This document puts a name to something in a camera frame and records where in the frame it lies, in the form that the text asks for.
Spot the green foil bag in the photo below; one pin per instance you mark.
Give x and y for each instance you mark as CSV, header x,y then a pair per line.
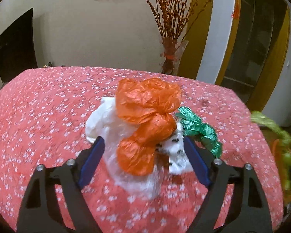
x,y
198,126

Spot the orange lattice waste basket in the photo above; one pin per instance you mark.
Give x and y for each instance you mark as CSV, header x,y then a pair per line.
x,y
277,150

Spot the large white plastic bag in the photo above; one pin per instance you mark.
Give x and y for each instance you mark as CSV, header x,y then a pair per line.
x,y
104,121

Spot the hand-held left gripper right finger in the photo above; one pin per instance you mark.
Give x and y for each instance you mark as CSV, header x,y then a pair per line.
x,y
196,162

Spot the red berry branch bouquet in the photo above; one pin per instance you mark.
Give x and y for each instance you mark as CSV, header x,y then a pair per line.
x,y
169,9

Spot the clear glass vase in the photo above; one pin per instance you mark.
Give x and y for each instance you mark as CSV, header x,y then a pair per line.
x,y
171,53

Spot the red floral tablecloth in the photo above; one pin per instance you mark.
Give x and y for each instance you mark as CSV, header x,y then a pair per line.
x,y
51,106

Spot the knotted orange plastic bag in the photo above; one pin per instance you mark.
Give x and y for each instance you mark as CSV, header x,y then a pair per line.
x,y
145,102

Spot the yellow-green plastic bag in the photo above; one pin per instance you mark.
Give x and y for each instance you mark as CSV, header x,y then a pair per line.
x,y
283,138

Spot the glass door with wooden frame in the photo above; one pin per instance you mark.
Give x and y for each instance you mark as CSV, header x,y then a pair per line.
x,y
257,53

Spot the white printed plastic bag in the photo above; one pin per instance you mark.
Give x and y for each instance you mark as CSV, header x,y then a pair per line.
x,y
177,148

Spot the black television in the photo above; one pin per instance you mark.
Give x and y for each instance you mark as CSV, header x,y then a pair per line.
x,y
14,48

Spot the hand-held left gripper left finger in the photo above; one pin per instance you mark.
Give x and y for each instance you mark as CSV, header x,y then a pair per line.
x,y
92,165

